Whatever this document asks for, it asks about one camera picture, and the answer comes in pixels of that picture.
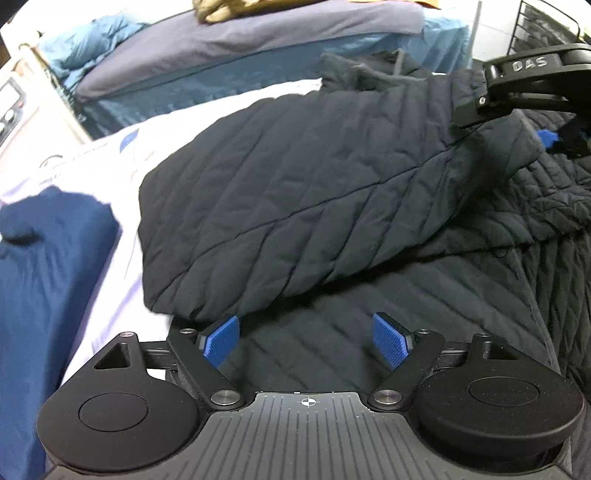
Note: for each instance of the bed with teal sheet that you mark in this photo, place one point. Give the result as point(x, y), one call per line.
point(277, 69)

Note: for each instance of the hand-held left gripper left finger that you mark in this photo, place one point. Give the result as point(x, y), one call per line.
point(220, 341)

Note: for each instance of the black quilted jacket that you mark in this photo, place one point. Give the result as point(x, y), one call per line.
point(323, 184)

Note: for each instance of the grey blanket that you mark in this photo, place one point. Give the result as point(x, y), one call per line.
point(258, 39)

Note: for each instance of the tan cloth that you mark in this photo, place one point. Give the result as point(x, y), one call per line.
point(226, 10)

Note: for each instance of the light blue quilt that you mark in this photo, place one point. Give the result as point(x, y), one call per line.
point(87, 46)

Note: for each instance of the navy blue pants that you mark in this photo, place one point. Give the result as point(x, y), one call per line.
point(51, 286)

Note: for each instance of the orange cloth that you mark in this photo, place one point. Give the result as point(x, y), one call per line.
point(429, 3)

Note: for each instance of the white appliance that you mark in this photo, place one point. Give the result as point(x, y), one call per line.
point(10, 108)

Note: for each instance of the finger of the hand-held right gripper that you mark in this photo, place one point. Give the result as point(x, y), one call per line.
point(548, 140)
point(471, 113)

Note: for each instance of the wooden bed frame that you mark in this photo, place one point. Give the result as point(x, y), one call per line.
point(51, 92)

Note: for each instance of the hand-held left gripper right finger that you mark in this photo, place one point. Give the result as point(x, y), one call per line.
point(390, 341)

